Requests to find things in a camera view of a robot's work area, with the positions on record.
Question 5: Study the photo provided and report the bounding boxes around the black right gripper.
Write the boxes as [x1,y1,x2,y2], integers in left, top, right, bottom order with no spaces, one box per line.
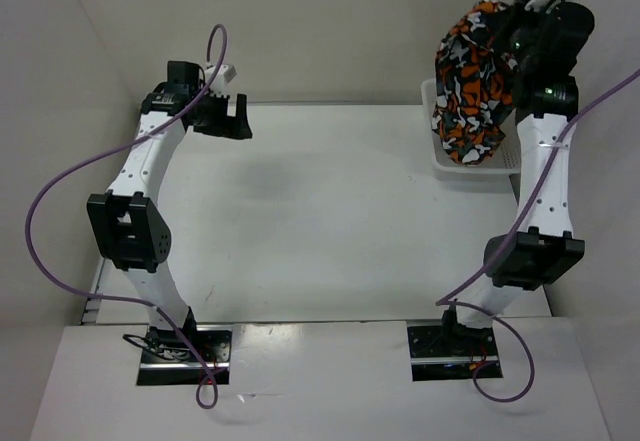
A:
[486,0,557,71]

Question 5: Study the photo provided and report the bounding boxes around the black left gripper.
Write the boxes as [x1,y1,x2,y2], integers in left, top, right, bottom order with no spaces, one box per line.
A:
[191,89,252,140]

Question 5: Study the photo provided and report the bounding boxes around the orange camouflage shorts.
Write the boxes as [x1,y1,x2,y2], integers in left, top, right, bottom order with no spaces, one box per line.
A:
[431,0,516,166]

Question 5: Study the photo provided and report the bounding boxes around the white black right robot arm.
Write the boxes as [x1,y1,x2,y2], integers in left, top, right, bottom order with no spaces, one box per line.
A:
[434,0,595,354]

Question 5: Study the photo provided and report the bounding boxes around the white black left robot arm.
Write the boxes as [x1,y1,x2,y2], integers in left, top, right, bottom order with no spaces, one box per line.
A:
[87,81,253,362]

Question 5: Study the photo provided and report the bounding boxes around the white perforated plastic basket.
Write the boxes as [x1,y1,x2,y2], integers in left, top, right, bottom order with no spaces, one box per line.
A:
[420,78,521,178]

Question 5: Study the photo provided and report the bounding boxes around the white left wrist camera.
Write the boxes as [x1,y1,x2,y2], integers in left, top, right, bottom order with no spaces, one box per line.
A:
[209,64,237,96]

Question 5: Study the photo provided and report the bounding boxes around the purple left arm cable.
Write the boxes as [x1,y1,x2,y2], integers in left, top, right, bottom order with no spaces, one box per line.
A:
[25,23,231,409]

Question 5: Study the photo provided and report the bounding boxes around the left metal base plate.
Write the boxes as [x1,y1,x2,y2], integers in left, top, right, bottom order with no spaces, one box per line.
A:
[123,325,232,386]

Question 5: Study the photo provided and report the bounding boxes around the metal base plate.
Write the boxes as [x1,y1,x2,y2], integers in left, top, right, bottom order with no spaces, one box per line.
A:
[123,325,232,386]
[407,320,503,382]

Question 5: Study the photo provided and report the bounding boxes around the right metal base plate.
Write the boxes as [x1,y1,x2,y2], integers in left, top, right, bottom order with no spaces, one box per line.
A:
[407,320,503,382]

